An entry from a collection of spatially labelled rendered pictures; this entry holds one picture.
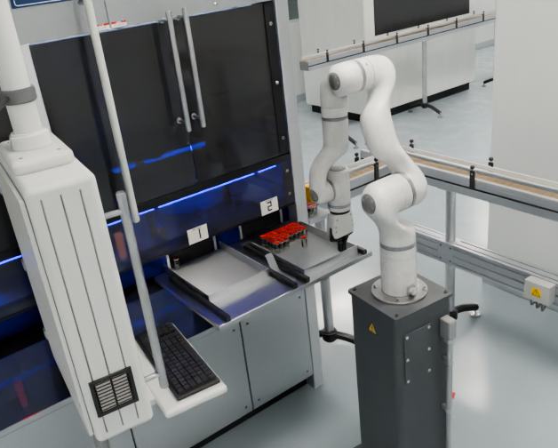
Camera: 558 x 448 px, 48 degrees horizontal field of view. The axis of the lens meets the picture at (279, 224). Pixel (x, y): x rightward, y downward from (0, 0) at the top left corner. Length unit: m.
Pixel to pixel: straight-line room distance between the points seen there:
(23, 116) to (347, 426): 1.94
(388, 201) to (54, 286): 0.99
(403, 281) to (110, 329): 0.96
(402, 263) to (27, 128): 1.20
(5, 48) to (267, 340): 1.68
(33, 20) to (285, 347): 1.70
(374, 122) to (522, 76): 1.56
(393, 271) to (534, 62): 1.61
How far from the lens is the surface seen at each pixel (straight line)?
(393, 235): 2.02
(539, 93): 3.38
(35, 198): 1.51
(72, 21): 2.07
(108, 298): 1.65
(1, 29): 1.66
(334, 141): 2.15
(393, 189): 1.95
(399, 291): 2.13
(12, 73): 1.67
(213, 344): 2.62
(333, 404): 3.05
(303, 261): 2.37
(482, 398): 3.10
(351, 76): 1.93
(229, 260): 2.45
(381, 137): 1.97
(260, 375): 2.86
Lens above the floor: 2.00
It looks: 24 degrees down
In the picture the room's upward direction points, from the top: 7 degrees counter-clockwise
